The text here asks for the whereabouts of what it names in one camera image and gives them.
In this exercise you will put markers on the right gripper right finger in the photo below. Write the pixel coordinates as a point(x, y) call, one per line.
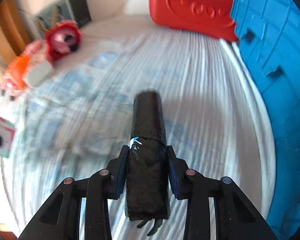
point(235, 215)

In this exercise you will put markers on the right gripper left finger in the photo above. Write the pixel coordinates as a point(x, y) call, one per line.
point(59, 216)

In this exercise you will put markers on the small colourful tissue pack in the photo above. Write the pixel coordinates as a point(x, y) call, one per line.
point(7, 132)

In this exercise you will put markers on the pink white tissue pack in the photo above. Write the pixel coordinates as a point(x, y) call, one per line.
point(35, 75)

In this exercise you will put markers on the black umbrella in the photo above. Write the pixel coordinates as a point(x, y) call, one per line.
point(148, 165)

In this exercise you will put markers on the orange dress pig plush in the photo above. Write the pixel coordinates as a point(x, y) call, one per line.
point(34, 53)

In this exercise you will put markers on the red dress pig plush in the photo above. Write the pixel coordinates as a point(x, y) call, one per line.
point(62, 39)

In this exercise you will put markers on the blue striped bed sheet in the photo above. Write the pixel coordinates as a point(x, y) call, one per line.
point(132, 83)

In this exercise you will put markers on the dark gift bag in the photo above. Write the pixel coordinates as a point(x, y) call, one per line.
point(60, 10)

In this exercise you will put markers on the blue plastic storage crate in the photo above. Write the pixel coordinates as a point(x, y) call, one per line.
point(269, 34)

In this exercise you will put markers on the red plastic suitcase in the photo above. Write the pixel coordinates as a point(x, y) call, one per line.
point(210, 17)

